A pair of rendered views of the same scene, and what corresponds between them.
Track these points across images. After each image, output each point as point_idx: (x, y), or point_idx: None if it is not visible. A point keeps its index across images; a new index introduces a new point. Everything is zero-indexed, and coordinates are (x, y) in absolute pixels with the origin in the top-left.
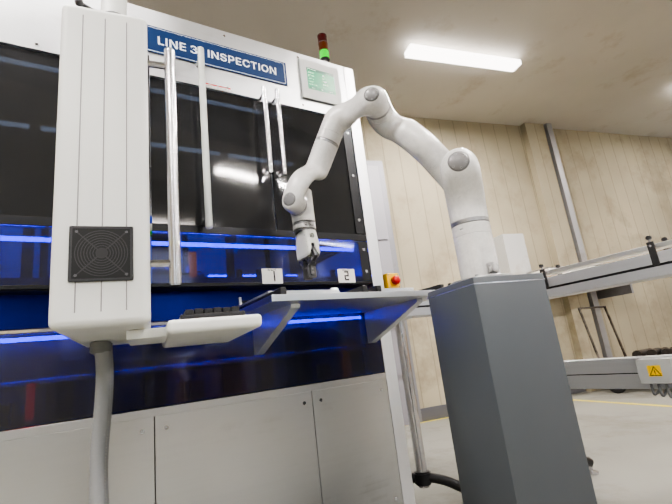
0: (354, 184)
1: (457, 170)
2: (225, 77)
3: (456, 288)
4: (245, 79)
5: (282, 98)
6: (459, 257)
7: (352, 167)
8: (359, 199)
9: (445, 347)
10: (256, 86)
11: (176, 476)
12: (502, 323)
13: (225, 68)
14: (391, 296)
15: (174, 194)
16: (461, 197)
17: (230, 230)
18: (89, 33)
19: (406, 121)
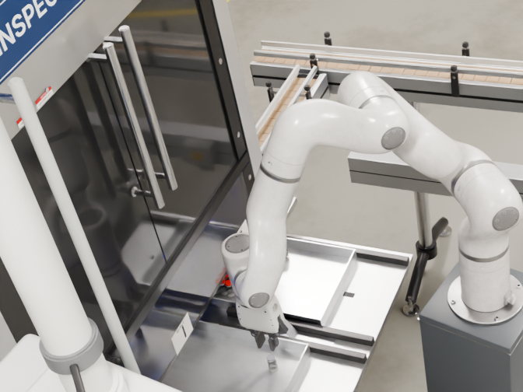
0: (223, 76)
1: (502, 229)
2: (35, 69)
3: (478, 341)
4: (60, 36)
5: (114, 12)
6: (471, 288)
7: (216, 45)
8: (233, 96)
9: (441, 368)
10: (77, 32)
11: None
12: (522, 365)
13: (30, 50)
14: (380, 335)
15: None
16: (492, 240)
17: (131, 331)
18: None
19: (425, 141)
